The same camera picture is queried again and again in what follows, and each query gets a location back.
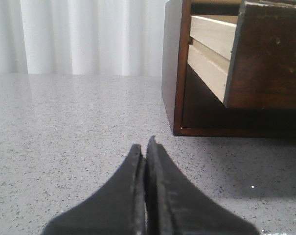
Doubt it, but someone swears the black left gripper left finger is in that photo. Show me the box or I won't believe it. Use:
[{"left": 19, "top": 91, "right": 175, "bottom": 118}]
[{"left": 42, "top": 144, "right": 146, "bottom": 235}]

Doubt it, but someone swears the white curtain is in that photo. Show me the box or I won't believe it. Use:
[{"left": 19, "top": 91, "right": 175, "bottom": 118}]
[{"left": 0, "top": 0, "right": 165, "bottom": 76}]

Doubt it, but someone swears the lower dark wooden drawer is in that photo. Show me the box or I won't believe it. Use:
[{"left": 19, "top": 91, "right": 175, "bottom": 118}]
[{"left": 182, "top": 66, "right": 296, "bottom": 130}]

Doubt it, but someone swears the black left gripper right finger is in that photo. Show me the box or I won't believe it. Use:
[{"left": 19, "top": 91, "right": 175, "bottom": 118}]
[{"left": 145, "top": 137, "right": 259, "bottom": 235}]

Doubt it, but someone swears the dark brown wooden drawer cabinet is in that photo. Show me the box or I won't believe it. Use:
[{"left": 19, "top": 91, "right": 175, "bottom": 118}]
[{"left": 162, "top": 0, "right": 296, "bottom": 138}]

